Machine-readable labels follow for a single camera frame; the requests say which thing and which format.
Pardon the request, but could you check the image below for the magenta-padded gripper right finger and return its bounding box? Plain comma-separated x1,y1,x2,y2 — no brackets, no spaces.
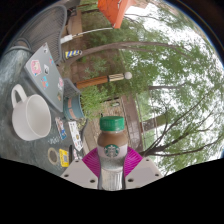
123,146,164,190

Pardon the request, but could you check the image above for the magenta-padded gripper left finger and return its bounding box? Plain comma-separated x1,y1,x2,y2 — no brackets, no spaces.
60,147,101,190

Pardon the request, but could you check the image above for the coffee drink bottle green cap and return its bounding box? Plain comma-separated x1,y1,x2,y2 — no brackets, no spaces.
96,115,129,192

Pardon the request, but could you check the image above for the black laptop with stickers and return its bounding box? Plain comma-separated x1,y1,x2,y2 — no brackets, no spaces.
68,144,84,162

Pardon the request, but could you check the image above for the yellow square sticker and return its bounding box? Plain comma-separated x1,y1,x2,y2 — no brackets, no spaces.
58,148,70,168

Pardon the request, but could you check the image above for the white printed sticker sheet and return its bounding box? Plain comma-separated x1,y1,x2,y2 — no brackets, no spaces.
68,120,84,152

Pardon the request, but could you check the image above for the blue rectangular sticker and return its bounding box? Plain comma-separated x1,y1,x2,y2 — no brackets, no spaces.
54,116,68,141

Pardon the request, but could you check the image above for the tall forked green tree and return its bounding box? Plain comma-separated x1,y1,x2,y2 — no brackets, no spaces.
143,89,224,159

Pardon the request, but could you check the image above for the green plant in blue pot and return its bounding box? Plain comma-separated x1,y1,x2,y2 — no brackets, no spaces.
63,84,111,122

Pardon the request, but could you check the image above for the white ceramic mug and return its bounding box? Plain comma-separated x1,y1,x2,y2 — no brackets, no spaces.
10,83,53,142

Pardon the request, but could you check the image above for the grey laptop with stickers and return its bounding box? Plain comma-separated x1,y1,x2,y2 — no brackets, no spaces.
23,42,65,113

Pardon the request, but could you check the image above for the blue yellow striped cone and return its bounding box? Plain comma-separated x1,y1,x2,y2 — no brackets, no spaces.
64,49,83,60

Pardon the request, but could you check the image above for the leaning thin-trunk green tree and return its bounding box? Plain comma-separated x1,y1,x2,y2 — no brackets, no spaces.
63,6,224,88

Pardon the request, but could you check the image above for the grey metal mesh chair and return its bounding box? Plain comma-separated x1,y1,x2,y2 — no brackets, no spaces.
6,4,68,64

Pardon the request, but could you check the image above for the orange canopy with white pole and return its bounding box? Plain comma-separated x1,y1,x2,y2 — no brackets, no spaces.
59,0,138,44

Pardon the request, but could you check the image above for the wooden lamp post white globe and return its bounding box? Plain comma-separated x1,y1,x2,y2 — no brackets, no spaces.
75,71,133,90

